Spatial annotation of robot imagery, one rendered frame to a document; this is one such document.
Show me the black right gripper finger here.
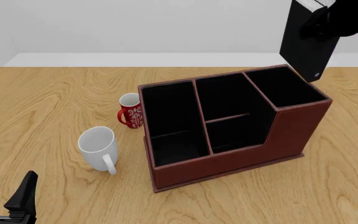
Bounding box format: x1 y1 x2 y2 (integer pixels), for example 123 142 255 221
299 6 331 42

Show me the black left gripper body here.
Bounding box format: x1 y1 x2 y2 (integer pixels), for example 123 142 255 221
0 210 39 224

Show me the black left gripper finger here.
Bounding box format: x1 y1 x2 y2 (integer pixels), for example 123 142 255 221
3 170 39 213

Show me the black book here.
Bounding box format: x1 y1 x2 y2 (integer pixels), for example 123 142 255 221
279 0 341 83

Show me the red-brown desk caddy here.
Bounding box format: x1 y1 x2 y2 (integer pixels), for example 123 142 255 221
137 63 334 194

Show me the white mug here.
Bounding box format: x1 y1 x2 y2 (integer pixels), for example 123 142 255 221
77 126 119 175

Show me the red patterned mug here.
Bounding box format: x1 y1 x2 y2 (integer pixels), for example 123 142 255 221
117 92 144 129

